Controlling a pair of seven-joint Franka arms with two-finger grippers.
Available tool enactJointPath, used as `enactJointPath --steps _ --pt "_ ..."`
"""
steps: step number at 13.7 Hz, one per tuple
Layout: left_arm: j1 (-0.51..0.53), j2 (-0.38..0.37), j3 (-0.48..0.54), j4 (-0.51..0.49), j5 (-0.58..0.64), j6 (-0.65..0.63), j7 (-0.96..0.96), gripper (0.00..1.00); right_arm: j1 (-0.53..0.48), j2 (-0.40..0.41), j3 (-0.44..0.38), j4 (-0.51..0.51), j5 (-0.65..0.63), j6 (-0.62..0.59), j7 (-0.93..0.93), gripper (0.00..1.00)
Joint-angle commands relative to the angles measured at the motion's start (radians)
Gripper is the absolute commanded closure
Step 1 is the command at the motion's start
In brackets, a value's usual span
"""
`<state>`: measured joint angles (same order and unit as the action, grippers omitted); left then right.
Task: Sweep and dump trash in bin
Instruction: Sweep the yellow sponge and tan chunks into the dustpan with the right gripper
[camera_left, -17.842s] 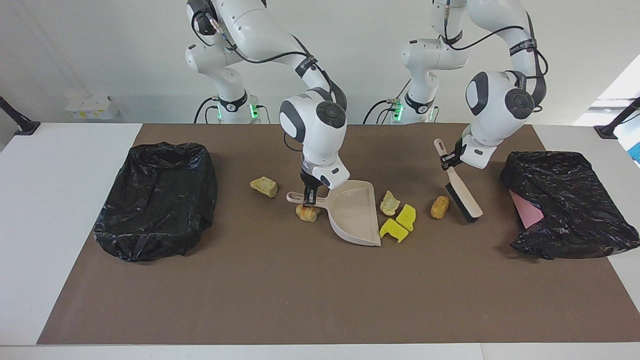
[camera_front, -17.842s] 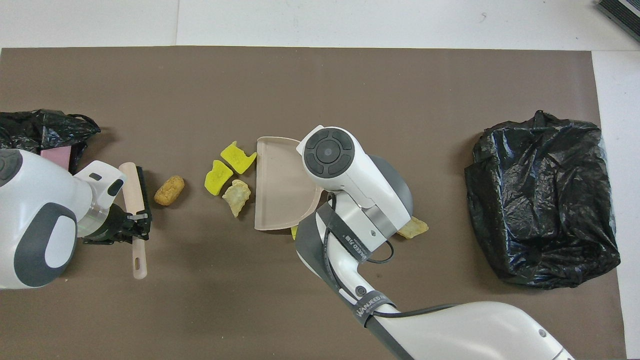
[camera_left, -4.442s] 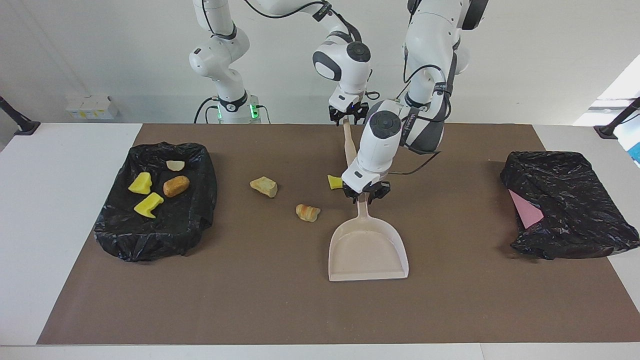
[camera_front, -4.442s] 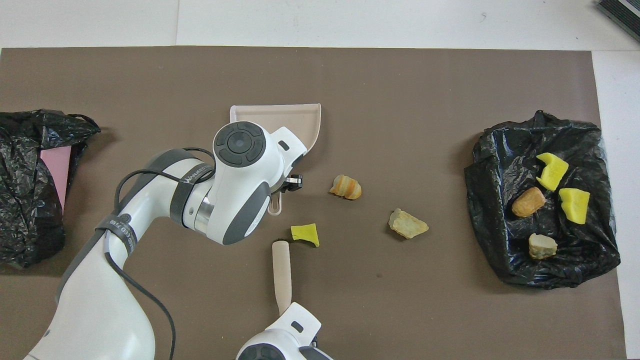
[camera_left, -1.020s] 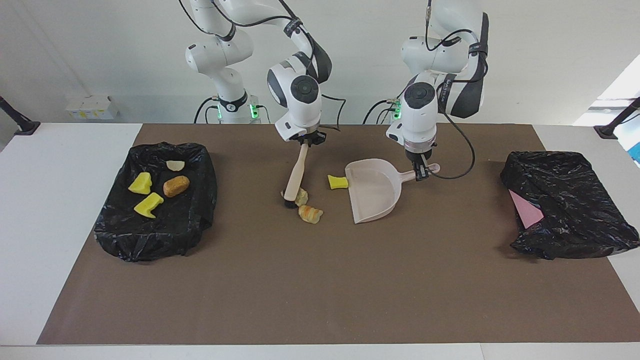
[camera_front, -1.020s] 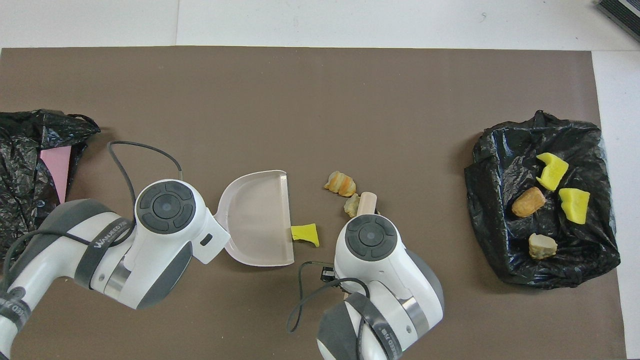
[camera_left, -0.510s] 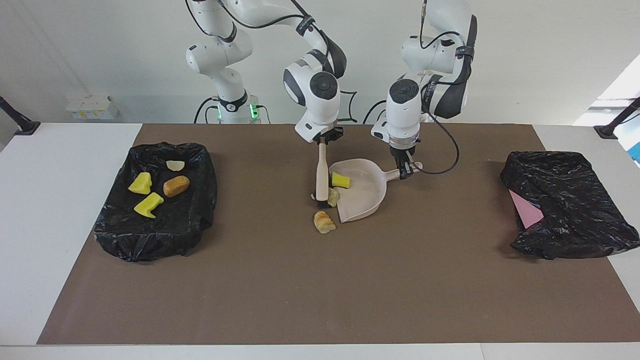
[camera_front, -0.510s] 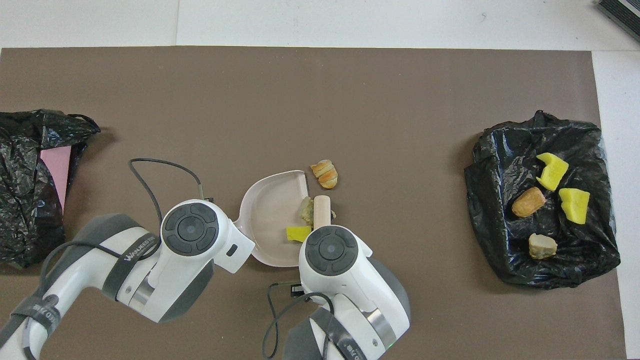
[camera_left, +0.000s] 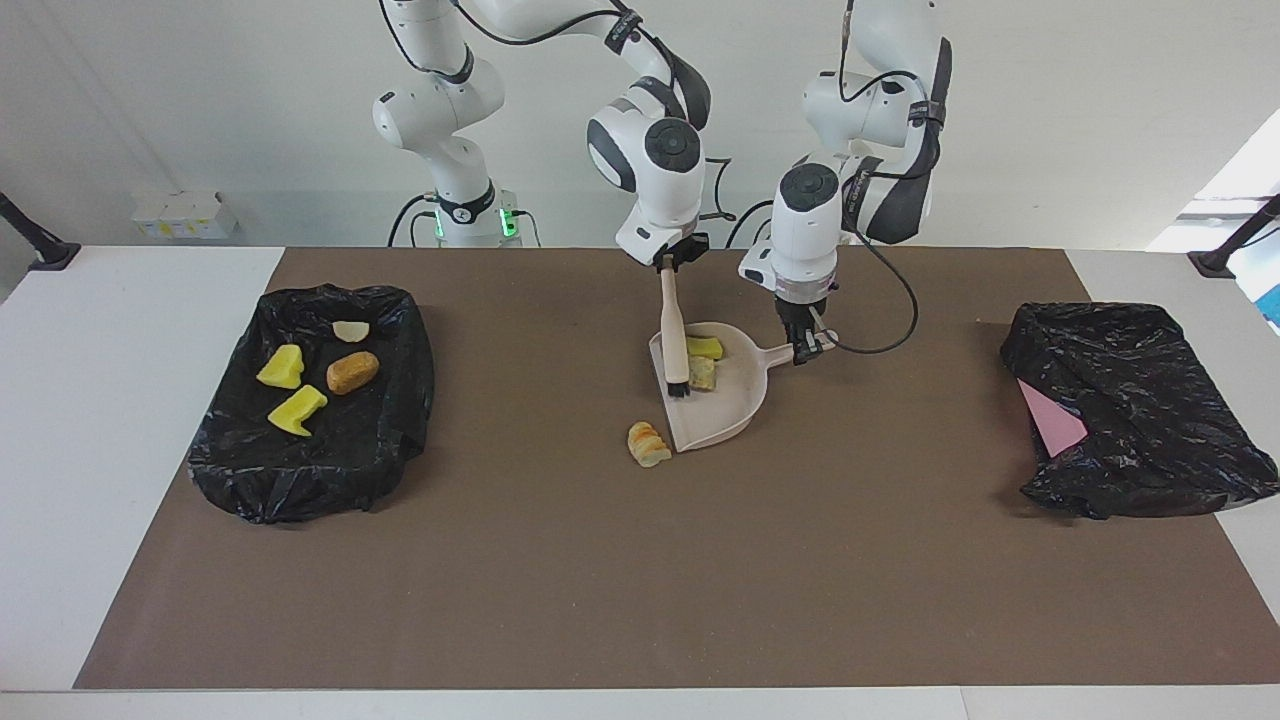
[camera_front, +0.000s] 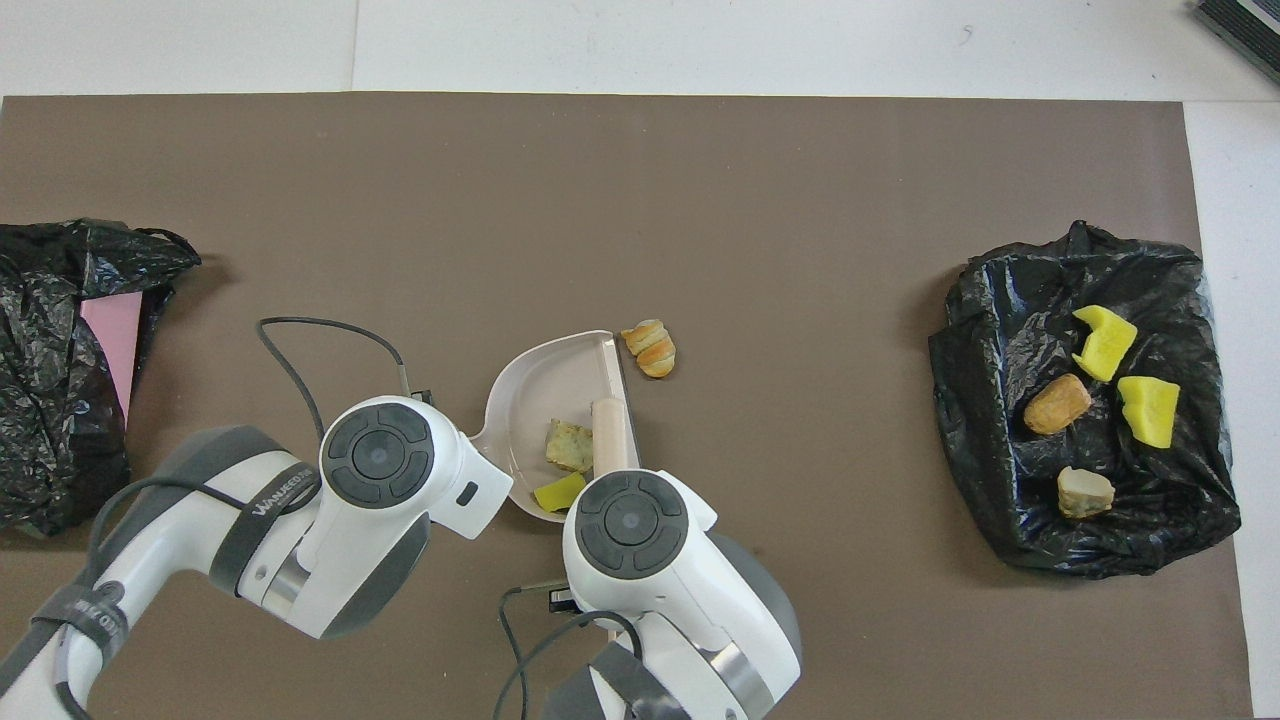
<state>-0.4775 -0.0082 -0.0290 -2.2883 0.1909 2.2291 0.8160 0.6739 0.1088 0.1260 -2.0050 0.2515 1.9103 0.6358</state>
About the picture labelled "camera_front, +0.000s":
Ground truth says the small yellow sponge wedge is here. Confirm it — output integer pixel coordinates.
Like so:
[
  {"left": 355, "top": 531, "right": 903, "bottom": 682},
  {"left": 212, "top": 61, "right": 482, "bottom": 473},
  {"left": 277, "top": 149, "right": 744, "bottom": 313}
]
[{"left": 533, "top": 472, "right": 589, "bottom": 514}]

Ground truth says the white brush handle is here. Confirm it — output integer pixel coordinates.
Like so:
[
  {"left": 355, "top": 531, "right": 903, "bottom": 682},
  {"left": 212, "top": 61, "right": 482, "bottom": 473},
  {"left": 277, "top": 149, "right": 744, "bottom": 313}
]
[{"left": 592, "top": 398, "right": 631, "bottom": 481}]

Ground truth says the black bag bin with pink box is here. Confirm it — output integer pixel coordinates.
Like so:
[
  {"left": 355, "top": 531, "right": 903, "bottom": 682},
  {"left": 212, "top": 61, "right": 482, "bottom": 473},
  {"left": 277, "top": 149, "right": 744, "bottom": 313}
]
[{"left": 0, "top": 218, "right": 202, "bottom": 538}]

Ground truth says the orange striped croissant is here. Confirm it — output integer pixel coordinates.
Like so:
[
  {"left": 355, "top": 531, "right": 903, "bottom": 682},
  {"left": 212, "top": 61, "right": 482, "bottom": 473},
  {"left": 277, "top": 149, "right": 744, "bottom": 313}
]
[{"left": 620, "top": 319, "right": 677, "bottom": 379}]

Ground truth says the pink box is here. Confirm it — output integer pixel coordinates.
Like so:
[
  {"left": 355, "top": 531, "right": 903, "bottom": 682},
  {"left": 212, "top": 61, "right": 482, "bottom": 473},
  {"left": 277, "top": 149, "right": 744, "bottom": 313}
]
[{"left": 80, "top": 292, "right": 143, "bottom": 421}]

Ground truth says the pale green trash chunk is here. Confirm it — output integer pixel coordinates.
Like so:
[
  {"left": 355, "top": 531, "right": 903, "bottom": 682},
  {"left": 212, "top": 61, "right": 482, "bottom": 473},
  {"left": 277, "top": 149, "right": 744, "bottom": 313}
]
[{"left": 545, "top": 418, "right": 596, "bottom": 473}]

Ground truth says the dark ribbed device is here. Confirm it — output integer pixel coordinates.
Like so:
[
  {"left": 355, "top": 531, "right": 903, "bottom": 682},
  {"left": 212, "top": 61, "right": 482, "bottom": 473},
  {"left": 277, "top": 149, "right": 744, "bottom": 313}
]
[{"left": 1192, "top": 0, "right": 1280, "bottom": 86}]

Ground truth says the pale trash lump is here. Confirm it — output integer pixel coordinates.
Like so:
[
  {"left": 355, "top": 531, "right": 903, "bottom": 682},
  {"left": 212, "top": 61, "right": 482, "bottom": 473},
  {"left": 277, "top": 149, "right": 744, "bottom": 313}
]
[{"left": 1057, "top": 466, "right": 1115, "bottom": 519}]

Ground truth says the beige plastic dustpan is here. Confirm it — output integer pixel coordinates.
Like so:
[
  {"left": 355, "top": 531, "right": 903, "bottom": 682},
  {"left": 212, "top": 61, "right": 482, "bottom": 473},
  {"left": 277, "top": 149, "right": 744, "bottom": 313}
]
[{"left": 470, "top": 330, "right": 641, "bottom": 524}]

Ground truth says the black bag lined trash bin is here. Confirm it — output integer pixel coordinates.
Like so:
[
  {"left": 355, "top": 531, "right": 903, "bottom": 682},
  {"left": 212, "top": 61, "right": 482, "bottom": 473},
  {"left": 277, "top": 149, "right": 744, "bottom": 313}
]
[{"left": 928, "top": 220, "right": 1242, "bottom": 579}]

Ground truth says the brown table mat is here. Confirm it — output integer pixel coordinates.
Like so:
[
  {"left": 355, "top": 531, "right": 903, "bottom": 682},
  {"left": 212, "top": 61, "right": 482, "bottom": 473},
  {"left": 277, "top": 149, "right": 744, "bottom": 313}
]
[{"left": 0, "top": 92, "right": 1254, "bottom": 720}]

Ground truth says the brown bread roll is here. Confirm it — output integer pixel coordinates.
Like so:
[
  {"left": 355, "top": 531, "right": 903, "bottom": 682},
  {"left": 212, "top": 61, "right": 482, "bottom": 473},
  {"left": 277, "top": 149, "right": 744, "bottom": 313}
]
[{"left": 1023, "top": 373, "right": 1093, "bottom": 436}]

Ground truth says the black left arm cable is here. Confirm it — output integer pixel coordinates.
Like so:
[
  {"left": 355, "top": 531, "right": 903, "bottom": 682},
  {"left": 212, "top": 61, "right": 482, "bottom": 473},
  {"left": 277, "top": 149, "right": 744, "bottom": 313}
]
[{"left": 50, "top": 317, "right": 433, "bottom": 720}]

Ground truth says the notched yellow sponge piece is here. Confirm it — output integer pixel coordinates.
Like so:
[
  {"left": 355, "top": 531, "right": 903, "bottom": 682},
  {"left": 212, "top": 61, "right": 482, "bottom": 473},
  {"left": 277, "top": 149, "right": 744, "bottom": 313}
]
[{"left": 1072, "top": 305, "right": 1139, "bottom": 383}]

